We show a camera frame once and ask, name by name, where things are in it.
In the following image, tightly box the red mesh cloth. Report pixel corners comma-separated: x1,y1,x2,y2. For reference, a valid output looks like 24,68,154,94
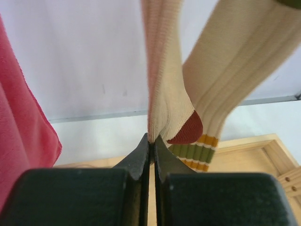
0,23,62,206

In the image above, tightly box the cream striped sock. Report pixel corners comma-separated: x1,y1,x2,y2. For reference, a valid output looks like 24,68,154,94
141,0,203,144
169,0,301,172

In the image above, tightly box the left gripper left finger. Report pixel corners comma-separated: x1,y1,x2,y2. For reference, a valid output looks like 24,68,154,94
0,136,150,226

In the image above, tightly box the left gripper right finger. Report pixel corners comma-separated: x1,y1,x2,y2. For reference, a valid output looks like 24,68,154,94
153,135,299,226

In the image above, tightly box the wooden clothes rack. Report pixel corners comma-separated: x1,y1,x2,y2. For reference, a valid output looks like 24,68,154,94
55,133,301,226

